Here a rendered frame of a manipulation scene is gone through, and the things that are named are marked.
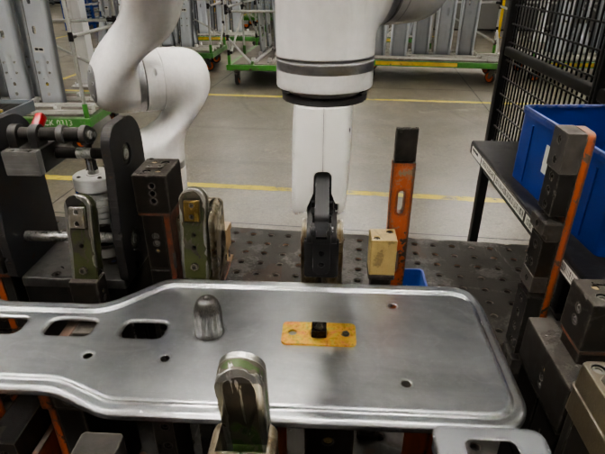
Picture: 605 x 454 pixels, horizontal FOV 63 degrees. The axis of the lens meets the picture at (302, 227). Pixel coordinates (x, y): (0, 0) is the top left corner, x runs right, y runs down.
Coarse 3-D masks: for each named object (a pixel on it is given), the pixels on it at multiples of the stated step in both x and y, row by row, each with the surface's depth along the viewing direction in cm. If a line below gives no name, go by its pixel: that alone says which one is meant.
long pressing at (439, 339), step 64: (64, 320) 60; (128, 320) 59; (192, 320) 59; (256, 320) 59; (320, 320) 59; (384, 320) 59; (448, 320) 59; (0, 384) 50; (64, 384) 50; (128, 384) 50; (192, 384) 50; (320, 384) 50; (384, 384) 50; (448, 384) 50; (512, 384) 50
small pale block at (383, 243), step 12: (372, 240) 63; (384, 240) 63; (396, 240) 63; (372, 252) 64; (384, 252) 64; (396, 252) 64; (372, 264) 65; (384, 264) 64; (372, 276) 65; (384, 276) 65; (360, 432) 79; (372, 432) 79
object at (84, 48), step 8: (72, 0) 606; (80, 0) 612; (72, 8) 611; (80, 8) 613; (72, 16) 615; (80, 16) 614; (72, 24) 620; (80, 24) 619; (80, 40) 627; (88, 40) 634; (80, 48) 632; (88, 48) 635; (80, 56) 637; (88, 56) 637; (80, 64) 642; (88, 64) 640; (80, 72) 647
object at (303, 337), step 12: (288, 324) 58; (300, 324) 58; (312, 324) 56; (324, 324) 56; (336, 324) 58; (348, 324) 58; (288, 336) 56; (300, 336) 56; (312, 336) 56; (324, 336) 56; (336, 336) 56; (348, 336) 56
